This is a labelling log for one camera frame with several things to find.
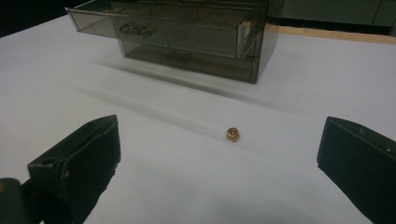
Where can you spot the small brass nut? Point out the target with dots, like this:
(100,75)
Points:
(232,134)

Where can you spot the smoky transparent drawer cabinet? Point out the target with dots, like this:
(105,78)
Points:
(218,62)

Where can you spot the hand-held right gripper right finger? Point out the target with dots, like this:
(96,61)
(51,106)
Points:
(361,161)

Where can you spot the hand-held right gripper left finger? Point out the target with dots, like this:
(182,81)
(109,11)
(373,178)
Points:
(84,161)

